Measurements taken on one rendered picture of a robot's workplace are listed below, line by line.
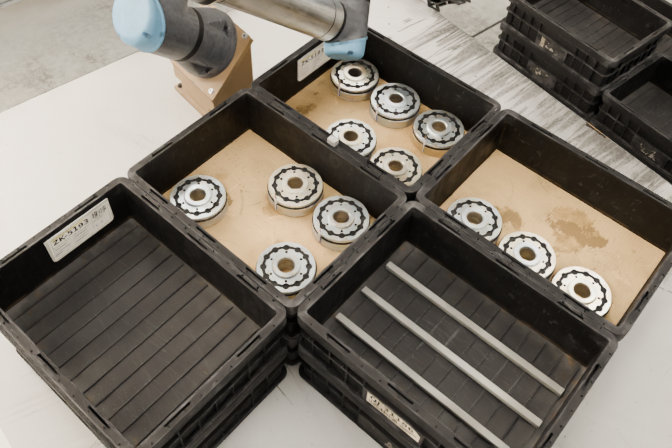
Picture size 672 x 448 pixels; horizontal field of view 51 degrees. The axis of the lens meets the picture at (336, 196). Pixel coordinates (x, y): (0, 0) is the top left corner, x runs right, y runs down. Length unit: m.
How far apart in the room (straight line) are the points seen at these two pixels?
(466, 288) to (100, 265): 0.63
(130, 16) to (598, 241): 0.97
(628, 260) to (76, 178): 1.11
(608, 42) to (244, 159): 1.35
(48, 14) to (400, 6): 1.70
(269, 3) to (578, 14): 1.47
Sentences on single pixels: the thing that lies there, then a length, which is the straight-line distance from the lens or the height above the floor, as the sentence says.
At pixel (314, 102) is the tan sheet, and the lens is 1.48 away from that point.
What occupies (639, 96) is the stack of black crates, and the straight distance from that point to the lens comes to 2.39.
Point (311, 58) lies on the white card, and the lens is 1.48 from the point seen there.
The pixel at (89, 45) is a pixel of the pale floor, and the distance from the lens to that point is 3.00.
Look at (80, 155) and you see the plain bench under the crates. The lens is 1.62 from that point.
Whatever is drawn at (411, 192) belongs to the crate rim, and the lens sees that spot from 1.21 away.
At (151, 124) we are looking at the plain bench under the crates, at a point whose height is 0.70.
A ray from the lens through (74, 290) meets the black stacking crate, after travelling 1.26.
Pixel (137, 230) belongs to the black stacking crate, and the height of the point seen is 0.83.
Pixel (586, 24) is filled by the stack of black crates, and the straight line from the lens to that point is 2.40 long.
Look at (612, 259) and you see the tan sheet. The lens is 1.36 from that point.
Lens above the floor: 1.88
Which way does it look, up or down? 52 degrees down
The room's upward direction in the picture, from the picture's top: 4 degrees clockwise
